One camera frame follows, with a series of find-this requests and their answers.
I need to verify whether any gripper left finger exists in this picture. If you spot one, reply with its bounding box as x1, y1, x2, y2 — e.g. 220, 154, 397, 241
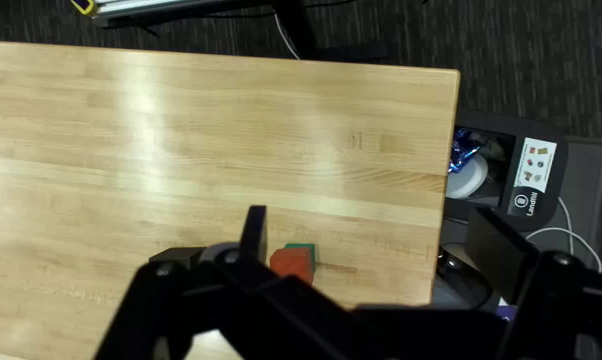
93, 205, 361, 360

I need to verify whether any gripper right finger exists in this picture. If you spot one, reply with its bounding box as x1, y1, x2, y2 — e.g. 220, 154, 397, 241
465, 207, 602, 360

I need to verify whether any orange block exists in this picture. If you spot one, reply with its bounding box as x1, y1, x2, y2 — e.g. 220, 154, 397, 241
270, 247, 315, 286

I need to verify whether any green block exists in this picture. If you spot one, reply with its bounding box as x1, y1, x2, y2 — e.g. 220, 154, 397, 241
284, 243, 320, 269

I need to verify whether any black waste bin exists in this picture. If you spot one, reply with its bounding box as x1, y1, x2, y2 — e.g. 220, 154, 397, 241
431, 110, 602, 321

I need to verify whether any blue foil wrapper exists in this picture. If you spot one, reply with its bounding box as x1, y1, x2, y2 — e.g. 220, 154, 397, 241
448, 127, 482, 174

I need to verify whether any white cable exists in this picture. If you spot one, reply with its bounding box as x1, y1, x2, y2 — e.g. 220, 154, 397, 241
525, 196, 602, 274
273, 12, 302, 61

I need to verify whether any aluminium rail with yellow cap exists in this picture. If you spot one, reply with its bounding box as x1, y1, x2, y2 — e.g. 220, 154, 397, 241
70, 0, 277, 29

